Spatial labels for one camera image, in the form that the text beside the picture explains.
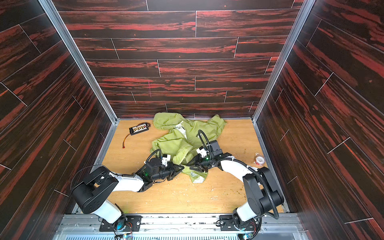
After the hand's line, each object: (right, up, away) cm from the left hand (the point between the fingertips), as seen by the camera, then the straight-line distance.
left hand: (185, 168), depth 83 cm
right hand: (+3, +1, +2) cm, 4 cm away
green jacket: (-6, +16, +18) cm, 25 cm away
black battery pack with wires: (-35, +24, +29) cm, 52 cm away
